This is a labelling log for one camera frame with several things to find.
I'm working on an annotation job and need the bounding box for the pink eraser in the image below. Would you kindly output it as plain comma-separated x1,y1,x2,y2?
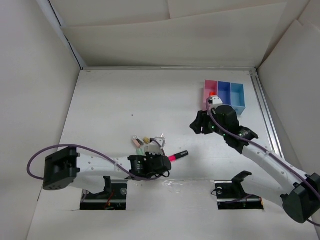
132,139,141,148

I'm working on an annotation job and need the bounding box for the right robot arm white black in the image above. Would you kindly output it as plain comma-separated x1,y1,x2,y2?
189,105,320,224

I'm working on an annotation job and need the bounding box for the pink highlighter black body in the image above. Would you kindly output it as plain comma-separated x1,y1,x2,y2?
168,150,189,162

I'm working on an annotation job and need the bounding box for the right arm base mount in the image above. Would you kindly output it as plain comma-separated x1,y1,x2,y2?
210,171,264,210

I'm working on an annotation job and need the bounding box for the light blue container box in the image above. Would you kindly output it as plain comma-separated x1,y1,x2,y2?
230,83,246,116

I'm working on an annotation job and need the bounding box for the green eraser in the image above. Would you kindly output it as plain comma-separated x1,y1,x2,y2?
136,148,145,156

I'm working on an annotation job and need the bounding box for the tan eraser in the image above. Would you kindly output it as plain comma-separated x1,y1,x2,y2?
143,137,151,144

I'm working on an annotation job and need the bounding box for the pink container box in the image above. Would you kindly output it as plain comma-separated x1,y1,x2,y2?
201,79,218,111

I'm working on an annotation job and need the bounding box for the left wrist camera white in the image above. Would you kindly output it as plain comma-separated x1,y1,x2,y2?
144,134,166,156

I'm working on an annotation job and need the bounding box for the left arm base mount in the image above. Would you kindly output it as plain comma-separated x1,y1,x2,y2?
79,179,128,211

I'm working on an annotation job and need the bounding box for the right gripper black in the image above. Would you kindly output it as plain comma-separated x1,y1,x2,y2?
189,108,228,137

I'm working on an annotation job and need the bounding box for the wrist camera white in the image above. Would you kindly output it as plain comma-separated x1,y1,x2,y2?
208,95,223,108
144,134,166,156

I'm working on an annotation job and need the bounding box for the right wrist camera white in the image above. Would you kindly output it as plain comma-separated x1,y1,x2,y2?
208,95,223,108

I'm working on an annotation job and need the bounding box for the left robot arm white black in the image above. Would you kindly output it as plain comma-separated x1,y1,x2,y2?
42,147,172,199

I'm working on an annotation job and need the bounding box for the dark blue container box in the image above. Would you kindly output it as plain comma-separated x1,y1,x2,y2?
217,81,231,106

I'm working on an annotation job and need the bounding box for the orange highlighter black body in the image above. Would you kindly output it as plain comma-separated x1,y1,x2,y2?
209,91,218,97

